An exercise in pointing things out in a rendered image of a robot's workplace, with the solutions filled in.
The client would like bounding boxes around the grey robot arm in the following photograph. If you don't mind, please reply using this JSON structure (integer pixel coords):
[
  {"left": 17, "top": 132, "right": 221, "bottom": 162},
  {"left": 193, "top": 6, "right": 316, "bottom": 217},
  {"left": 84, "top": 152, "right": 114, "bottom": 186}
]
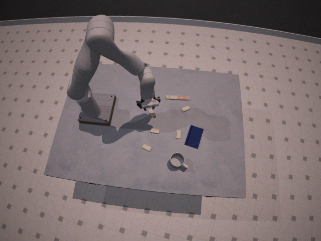
[{"left": 67, "top": 15, "right": 159, "bottom": 118}]

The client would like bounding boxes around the grey cup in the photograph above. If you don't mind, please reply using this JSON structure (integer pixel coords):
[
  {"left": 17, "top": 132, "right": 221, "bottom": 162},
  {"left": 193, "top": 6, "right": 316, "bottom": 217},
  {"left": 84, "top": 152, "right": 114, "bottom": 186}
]
[{"left": 170, "top": 153, "right": 188, "bottom": 169}]

